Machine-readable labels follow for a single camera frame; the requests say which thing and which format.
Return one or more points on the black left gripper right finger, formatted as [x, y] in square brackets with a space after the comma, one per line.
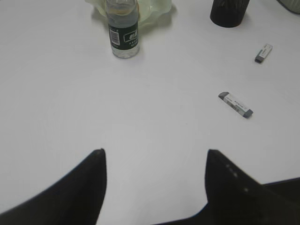
[234, 198]

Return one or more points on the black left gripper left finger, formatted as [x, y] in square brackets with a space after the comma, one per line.
[76, 199]

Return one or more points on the white grey eraser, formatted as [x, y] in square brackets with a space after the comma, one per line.
[241, 108]
[263, 53]

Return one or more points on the white grey eraser top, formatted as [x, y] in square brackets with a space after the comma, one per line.
[263, 53]

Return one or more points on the clear water bottle green label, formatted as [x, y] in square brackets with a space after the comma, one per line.
[122, 17]

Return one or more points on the black mesh pen holder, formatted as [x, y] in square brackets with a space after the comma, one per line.
[228, 13]

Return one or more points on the pale green wavy plate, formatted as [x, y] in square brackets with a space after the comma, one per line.
[149, 10]

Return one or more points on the pale green plastic basket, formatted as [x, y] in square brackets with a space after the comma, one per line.
[291, 5]

